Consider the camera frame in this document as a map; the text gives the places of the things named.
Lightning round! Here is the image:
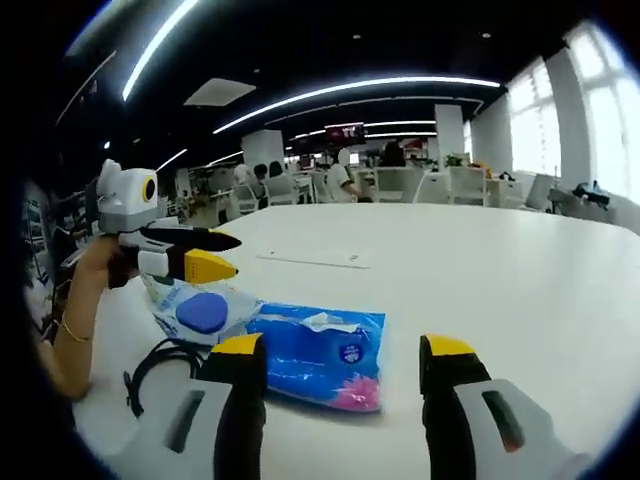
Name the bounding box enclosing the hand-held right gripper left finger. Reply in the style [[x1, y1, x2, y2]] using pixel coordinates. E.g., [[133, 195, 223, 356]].
[[106, 332, 269, 480]]

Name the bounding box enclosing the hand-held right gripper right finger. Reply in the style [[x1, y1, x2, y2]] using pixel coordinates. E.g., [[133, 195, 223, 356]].
[[418, 333, 596, 480]]

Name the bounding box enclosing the black cable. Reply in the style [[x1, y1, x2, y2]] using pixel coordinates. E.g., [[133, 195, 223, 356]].
[[122, 337, 211, 419]]

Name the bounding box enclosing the blue wet wipes pack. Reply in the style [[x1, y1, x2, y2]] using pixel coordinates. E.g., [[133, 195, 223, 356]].
[[140, 272, 264, 349]]

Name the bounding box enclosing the blue tissue pack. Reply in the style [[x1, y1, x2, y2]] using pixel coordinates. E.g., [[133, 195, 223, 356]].
[[243, 301, 387, 415]]

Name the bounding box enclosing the person's left hand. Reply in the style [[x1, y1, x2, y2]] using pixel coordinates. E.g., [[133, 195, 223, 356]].
[[73, 233, 132, 295]]

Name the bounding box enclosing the ceiling air conditioner unit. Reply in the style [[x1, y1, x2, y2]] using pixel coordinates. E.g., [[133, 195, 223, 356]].
[[183, 77, 257, 108]]

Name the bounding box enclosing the diagonal ceiling light strip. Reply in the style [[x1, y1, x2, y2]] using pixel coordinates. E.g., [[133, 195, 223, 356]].
[[122, 0, 201, 101]]

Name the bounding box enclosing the white table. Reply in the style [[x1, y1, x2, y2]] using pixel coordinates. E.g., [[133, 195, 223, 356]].
[[72, 202, 640, 480]]

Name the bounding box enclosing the hanging display screen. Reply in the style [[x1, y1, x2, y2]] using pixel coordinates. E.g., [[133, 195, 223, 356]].
[[324, 120, 365, 142]]

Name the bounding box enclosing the long ceiling light strip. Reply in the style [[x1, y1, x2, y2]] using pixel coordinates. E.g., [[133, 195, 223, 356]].
[[212, 75, 502, 135]]

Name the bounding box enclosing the dark bag with teal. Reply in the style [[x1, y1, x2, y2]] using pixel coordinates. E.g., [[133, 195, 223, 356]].
[[572, 180, 611, 209]]

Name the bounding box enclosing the narrow window with blinds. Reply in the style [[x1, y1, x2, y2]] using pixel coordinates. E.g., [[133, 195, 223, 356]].
[[507, 59, 561, 174]]

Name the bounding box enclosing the wide window with blinds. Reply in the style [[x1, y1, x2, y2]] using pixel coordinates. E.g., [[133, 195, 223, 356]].
[[564, 22, 640, 204]]

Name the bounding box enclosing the gold bracelet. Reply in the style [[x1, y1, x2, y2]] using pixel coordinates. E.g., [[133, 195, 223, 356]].
[[60, 310, 94, 344]]

